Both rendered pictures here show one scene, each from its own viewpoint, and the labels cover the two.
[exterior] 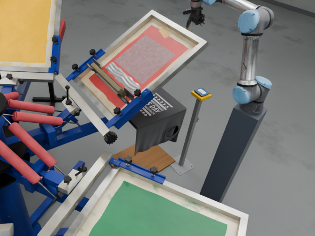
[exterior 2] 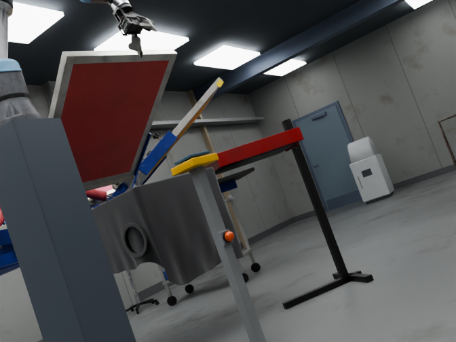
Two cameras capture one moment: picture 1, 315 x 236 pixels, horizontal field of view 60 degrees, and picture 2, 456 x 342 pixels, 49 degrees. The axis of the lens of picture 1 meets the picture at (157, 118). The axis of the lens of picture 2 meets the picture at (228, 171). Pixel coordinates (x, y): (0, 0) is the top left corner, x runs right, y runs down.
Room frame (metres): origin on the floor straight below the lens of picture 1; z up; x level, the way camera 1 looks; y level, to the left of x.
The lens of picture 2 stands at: (2.09, -2.16, 0.73)
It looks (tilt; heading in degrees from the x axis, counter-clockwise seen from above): 4 degrees up; 89
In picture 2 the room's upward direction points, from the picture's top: 20 degrees counter-clockwise
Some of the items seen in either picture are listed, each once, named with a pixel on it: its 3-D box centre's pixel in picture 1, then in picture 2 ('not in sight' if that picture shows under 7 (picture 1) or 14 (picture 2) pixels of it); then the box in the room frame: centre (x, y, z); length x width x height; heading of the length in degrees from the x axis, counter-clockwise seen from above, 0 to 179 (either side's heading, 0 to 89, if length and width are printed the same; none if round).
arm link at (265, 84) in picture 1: (259, 88); (3, 81); (1.54, -0.61, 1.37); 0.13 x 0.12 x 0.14; 131
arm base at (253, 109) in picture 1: (253, 102); (15, 115); (1.55, -0.61, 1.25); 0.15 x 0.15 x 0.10
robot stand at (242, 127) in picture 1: (225, 165); (81, 311); (1.55, -0.61, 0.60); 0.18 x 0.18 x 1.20; 58
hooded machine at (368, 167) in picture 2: not in sight; (368, 169); (4.78, 7.17, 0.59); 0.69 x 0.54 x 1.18; 59
